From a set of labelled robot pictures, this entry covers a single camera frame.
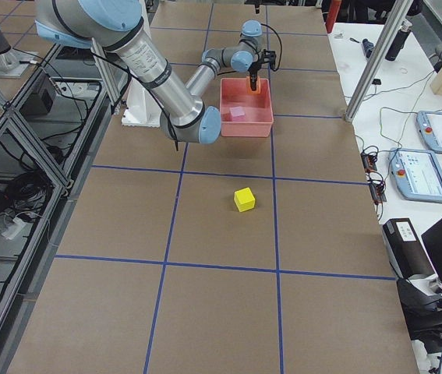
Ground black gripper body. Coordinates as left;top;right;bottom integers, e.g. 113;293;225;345
248;55;261;80

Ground orange foam block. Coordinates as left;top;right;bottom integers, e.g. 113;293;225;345
246;77;261;94

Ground pink foam block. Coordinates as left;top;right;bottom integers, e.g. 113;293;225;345
229;106;246;120

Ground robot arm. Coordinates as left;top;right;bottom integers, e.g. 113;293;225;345
35;1;263;144

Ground pink plastic bin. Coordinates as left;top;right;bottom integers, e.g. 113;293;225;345
220;78;274;138

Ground yellow foam block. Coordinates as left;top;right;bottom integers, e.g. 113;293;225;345
234;187;256;213

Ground black water bottle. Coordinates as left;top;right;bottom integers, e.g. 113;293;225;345
385;19;412;62

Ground lower teach pendant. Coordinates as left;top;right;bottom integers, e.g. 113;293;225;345
389;148;442;203

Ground black box with label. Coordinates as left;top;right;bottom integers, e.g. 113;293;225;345
382;218;435;279

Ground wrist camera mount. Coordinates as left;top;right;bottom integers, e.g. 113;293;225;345
261;50;278;72

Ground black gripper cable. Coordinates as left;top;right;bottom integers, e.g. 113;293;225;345
261;23;284;72

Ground white camera post base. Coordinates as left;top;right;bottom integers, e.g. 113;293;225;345
122;78;161;128

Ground aluminium frame post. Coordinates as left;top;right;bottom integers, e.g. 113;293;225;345
344;0;413;122

